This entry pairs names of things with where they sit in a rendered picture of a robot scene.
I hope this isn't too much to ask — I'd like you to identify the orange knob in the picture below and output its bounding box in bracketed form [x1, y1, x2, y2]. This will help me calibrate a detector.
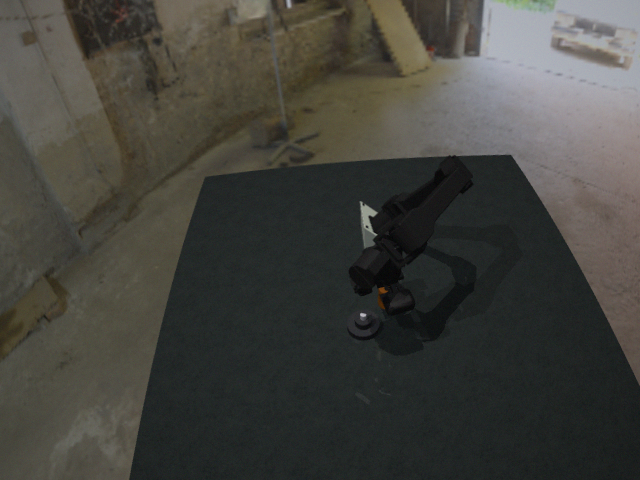
[378, 286, 388, 309]

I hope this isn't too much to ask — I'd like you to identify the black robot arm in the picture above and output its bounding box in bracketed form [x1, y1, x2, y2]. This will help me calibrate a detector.
[349, 155, 473, 296]

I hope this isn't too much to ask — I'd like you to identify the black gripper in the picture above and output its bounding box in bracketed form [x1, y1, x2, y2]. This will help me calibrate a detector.
[379, 265, 415, 316]

